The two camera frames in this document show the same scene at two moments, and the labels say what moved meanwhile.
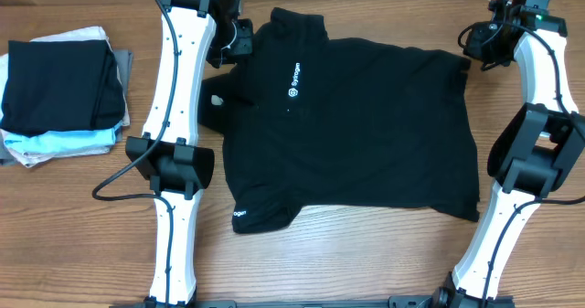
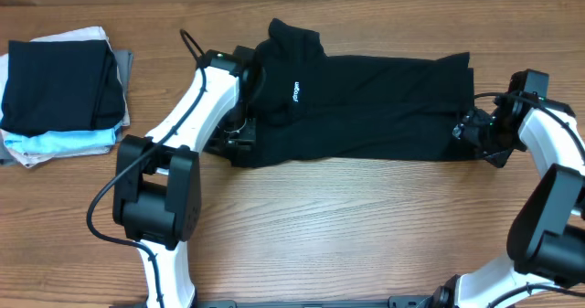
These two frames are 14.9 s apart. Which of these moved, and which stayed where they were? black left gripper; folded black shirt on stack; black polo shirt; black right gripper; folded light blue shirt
Moved: black left gripper; black right gripper; black polo shirt
Stayed: folded black shirt on stack; folded light blue shirt
